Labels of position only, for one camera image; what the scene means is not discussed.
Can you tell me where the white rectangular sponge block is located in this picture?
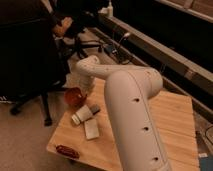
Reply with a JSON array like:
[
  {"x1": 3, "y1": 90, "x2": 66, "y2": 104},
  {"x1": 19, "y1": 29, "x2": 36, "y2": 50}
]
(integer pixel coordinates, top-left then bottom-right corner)
[{"x1": 84, "y1": 119, "x2": 99, "y2": 140}]

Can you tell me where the power strip with cables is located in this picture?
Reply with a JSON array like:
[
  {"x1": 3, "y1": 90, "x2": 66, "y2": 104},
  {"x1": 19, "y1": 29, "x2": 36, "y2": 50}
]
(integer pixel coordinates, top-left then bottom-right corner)
[{"x1": 104, "y1": 45, "x2": 117, "y2": 55}]

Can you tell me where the white bottle on ledge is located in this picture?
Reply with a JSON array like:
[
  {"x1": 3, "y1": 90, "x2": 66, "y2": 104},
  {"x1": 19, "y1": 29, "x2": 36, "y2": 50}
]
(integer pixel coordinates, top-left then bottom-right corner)
[{"x1": 107, "y1": 0, "x2": 113, "y2": 17}]

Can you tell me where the person's hand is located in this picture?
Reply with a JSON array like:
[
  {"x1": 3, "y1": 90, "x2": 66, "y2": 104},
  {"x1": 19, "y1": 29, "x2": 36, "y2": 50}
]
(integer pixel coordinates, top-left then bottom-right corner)
[{"x1": 52, "y1": 17, "x2": 72, "y2": 37}]

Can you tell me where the black office chair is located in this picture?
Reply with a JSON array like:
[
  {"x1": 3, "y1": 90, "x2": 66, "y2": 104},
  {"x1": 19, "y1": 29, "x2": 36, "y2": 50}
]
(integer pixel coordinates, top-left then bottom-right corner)
[{"x1": 0, "y1": 19, "x2": 66, "y2": 126}]

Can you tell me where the red ceramic bowl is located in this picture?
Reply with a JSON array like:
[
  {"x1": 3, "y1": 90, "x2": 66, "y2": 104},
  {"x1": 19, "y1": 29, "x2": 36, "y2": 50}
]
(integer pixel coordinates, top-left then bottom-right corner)
[{"x1": 64, "y1": 87, "x2": 87, "y2": 107}]

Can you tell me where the dark red oblong object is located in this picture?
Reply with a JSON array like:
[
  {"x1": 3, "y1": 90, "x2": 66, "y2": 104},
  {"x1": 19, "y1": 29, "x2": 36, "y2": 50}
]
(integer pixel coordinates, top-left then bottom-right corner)
[{"x1": 56, "y1": 145, "x2": 79, "y2": 159}]

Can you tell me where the white cup on side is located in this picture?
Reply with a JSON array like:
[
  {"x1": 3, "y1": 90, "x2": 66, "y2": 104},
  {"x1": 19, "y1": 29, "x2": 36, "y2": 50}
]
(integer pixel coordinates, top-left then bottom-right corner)
[{"x1": 71, "y1": 105, "x2": 93, "y2": 125}]

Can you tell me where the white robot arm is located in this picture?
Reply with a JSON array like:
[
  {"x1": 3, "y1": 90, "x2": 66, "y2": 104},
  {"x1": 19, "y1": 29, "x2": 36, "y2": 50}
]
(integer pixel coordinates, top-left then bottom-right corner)
[{"x1": 76, "y1": 55, "x2": 172, "y2": 171}]

